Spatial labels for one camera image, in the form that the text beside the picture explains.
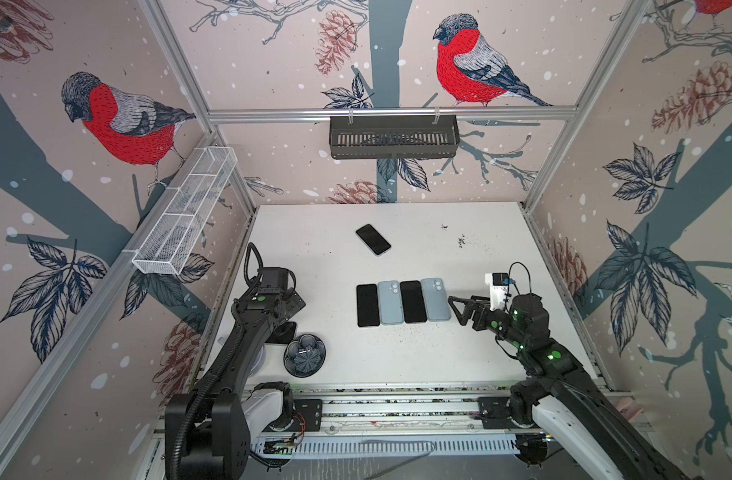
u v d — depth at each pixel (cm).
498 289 70
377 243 112
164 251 70
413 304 93
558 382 53
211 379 42
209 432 39
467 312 69
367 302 94
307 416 73
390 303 94
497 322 66
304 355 83
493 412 73
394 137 104
